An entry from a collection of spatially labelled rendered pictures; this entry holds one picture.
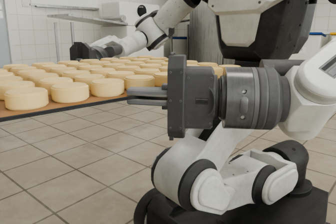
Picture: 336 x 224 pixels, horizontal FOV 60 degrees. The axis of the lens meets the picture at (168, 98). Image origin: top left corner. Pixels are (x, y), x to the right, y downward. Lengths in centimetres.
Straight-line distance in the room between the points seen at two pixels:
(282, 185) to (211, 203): 37
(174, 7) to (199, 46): 404
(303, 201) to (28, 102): 109
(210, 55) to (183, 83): 464
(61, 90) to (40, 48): 422
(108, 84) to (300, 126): 28
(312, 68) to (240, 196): 67
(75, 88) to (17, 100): 7
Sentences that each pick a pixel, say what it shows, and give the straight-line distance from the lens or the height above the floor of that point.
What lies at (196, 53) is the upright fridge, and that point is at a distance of 519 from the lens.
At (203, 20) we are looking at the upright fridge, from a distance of 510.
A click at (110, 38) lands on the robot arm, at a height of 78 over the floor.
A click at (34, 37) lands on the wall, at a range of 458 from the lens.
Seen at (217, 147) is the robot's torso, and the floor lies 49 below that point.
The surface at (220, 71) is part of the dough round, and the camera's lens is 57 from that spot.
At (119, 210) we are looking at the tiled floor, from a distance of 145.
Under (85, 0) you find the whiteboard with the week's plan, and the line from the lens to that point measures 501.
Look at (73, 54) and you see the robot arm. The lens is 85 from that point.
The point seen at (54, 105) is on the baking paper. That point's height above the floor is 71.
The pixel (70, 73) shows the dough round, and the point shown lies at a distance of 54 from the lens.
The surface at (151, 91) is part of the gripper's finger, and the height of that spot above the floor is 72.
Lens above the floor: 81
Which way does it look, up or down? 13 degrees down
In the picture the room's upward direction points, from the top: straight up
